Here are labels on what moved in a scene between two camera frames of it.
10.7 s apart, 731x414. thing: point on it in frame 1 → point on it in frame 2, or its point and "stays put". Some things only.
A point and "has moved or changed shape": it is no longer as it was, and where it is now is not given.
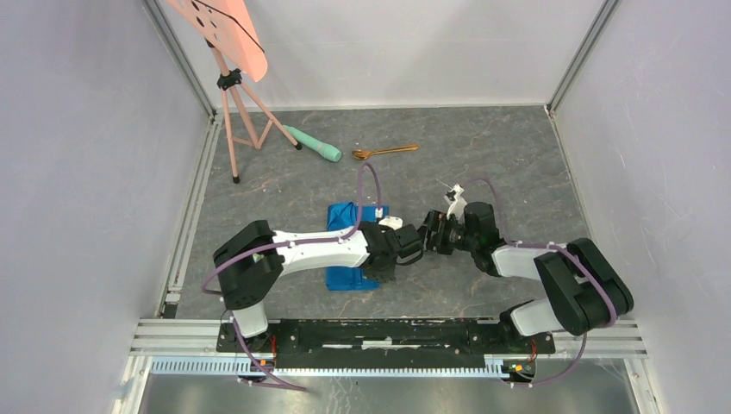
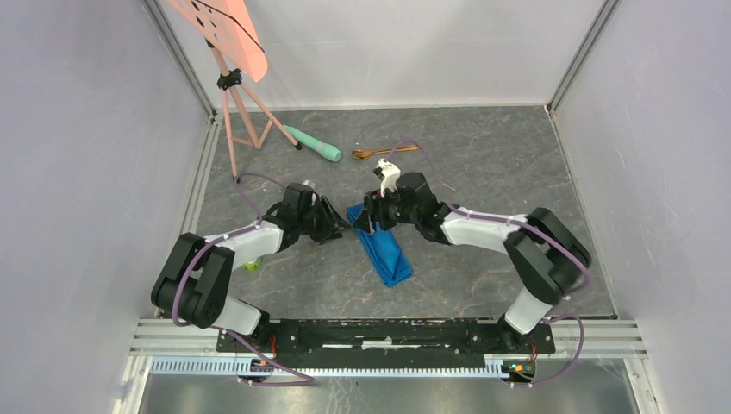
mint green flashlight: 328,151 stays put
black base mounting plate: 384,344 stays put
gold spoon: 363,154 stays put
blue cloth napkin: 342,216 has moved or changed shape
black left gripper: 385,275 → 328,233
